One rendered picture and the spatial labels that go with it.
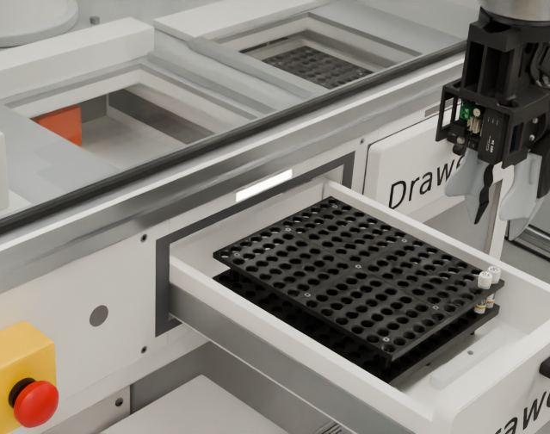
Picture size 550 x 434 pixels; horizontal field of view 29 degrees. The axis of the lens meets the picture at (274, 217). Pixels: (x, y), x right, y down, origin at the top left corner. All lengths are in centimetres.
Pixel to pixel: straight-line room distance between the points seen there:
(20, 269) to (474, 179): 41
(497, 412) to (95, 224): 38
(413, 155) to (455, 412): 49
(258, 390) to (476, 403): 47
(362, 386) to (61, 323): 27
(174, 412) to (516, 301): 35
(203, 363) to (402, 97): 37
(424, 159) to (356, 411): 45
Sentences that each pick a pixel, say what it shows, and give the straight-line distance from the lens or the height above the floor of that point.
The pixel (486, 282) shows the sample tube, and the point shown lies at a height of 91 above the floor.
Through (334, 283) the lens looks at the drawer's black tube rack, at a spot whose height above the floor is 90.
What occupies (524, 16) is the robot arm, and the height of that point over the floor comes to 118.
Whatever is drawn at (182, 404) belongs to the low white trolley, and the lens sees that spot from 109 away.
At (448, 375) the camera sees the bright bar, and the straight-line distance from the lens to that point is 101.
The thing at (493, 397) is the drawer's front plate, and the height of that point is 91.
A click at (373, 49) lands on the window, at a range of 120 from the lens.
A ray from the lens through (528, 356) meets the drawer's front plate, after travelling 92.
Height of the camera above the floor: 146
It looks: 30 degrees down
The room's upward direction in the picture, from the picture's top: 4 degrees clockwise
